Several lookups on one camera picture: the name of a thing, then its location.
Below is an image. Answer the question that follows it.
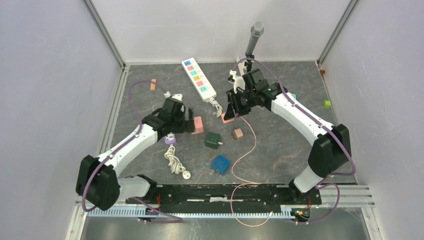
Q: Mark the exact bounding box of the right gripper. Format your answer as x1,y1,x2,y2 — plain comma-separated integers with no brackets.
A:
224,89,257,120

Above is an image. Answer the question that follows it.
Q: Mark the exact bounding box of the purple USB power strip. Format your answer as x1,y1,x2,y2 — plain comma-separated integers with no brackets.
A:
164,132,177,146

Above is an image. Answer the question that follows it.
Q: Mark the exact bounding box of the pink cube socket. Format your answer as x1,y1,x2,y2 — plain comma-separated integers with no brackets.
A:
191,116,204,135

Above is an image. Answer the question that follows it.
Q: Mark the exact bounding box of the pink charger plug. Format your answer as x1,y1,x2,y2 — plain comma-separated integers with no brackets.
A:
221,113,235,124

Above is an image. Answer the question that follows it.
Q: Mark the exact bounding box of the brown charger plug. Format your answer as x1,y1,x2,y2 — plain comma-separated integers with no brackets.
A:
231,128,244,140

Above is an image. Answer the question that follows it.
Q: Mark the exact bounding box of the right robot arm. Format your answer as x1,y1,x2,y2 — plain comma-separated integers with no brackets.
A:
224,69,356,204

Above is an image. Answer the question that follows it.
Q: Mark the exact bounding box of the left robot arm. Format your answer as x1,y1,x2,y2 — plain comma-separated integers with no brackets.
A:
75,94,195,212

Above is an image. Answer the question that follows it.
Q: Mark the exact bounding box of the left wooden block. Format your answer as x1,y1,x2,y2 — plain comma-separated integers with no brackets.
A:
149,78,157,92

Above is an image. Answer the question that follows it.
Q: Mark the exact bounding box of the white multicolour power strip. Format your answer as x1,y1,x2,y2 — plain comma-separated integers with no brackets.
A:
181,57,217,102

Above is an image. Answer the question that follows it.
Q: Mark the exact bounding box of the dark green cube socket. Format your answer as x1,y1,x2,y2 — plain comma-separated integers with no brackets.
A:
204,132,223,149

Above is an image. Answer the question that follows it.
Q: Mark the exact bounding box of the grey microphone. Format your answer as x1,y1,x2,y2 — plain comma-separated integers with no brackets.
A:
245,22,265,56

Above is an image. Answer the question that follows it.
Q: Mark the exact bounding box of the blue cube socket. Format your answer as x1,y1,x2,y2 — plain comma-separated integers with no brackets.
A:
211,155,231,176

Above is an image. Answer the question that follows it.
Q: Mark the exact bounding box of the small green cube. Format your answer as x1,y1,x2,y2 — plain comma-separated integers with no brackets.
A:
323,100,332,108

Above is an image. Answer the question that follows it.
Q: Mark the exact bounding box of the white strip cord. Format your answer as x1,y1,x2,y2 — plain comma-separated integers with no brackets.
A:
208,97,224,118

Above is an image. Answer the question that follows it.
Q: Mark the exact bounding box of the white coiled power cord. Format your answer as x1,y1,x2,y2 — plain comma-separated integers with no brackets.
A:
163,144,192,180

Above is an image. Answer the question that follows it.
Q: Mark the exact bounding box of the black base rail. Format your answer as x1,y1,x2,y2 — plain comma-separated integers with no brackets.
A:
141,184,322,214

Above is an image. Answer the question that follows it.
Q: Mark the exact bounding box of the pink charging cable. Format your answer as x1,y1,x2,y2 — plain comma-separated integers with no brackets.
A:
230,115,275,228

